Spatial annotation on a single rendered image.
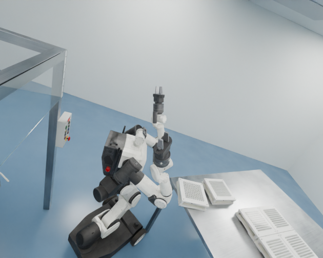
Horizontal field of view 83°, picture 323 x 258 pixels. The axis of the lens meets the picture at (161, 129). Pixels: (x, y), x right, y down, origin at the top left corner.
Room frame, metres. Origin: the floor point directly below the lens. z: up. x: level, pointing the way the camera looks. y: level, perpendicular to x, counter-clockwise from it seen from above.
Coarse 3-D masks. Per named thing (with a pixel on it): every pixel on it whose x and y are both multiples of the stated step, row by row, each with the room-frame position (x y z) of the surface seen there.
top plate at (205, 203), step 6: (180, 180) 1.27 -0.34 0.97; (186, 180) 1.30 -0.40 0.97; (180, 186) 1.19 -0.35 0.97; (180, 192) 1.13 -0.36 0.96; (204, 192) 1.24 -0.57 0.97; (180, 198) 1.08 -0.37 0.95; (186, 198) 1.09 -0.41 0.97; (204, 198) 1.18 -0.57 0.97; (198, 204) 1.09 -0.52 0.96; (204, 204) 1.11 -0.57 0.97
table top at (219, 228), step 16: (192, 176) 1.48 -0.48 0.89; (208, 176) 1.59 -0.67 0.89; (224, 176) 1.71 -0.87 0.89; (240, 176) 1.85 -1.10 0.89; (256, 176) 2.00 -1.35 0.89; (176, 192) 1.21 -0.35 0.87; (240, 192) 1.55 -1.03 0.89; (256, 192) 1.66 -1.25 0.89; (272, 192) 1.79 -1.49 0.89; (208, 208) 1.16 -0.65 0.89; (224, 208) 1.23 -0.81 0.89; (240, 208) 1.32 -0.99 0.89; (288, 208) 1.62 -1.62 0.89; (208, 224) 1.00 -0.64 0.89; (224, 224) 1.07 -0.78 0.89; (240, 224) 1.14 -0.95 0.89; (304, 224) 1.48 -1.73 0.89; (208, 240) 0.87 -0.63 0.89; (224, 240) 0.92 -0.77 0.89; (240, 240) 0.98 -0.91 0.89; (304, 240) 1.27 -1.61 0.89; (320, 240) 1.35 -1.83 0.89; (224, 256) 0.80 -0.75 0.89; (240, 256) 0.85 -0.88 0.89; (256, 256) 0.90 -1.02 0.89; (320, 256) 1.16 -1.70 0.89
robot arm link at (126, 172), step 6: (126, 162) 0.85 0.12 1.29; (120, 168) 0.82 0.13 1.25; (126, 168) 0.81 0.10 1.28; (132, 168) 0.81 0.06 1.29; (120, 174) 0.79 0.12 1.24; (126, 174) 0.79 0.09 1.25; (132, 174) 0.81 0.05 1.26; (138, 174) 0.82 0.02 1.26; (144, 174) 0.86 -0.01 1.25; (120, 180) 0.77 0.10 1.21; (126, 180) 0.79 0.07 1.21; (132, 180) 0.79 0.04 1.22; (138, 180) 0.80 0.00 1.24
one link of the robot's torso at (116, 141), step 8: (112, 136) 1.04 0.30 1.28; (120, 136) 1.08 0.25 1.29; (128, 136) 1.12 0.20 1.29; (112, 144) 0.96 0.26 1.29; (120, 144) 0.99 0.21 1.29; (128, 144) 1.02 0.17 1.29; (144, 144) 1.11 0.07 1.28; (104, 152) 0.92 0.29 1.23; (112, 152) 0.93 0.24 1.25; (120, 152) 0.94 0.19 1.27; (128, 152) 0.95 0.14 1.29; (136, 152) 0.98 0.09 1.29; (144, 152) 1.03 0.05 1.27; (104, 160) 0.92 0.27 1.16; (112, 160) 0.93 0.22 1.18; (120, 160) 0.91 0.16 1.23; (136, 160) 0.94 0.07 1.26; (144, 160) 0.98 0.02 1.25; (104, 168) 0.92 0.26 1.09; (112, 168) 0.94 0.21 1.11; (112, 176) 0.94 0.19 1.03
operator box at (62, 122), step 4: (64, 112) 1.26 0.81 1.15; (68, 112) 1.29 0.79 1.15; (64, 116) 1.21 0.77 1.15; (68, 116) 1.23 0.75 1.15; (60, 120) 1.14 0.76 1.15; (64, 120) 1.16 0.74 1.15; (60, 124) 1.12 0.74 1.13; (64, 124) 1.13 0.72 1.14; (60, 128) 1.13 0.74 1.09; (64, 128) 1.13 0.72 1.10; (56, 132) 1.12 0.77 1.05; (60, 132) 1.13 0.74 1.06; (64, 132) 1.14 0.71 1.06; (56, 136) 1.12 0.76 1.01; (60, 136) 1.13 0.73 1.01; (64, 136) 1.15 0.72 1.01; (68, 136) 1.28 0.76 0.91; (56, 140) 1.12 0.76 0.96; (60, 140) 1.13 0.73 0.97; (64, 140) 1.16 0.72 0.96; (56, 144) 1.12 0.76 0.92; (60, 144) 1.13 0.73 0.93; (64, 144) 1.18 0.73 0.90
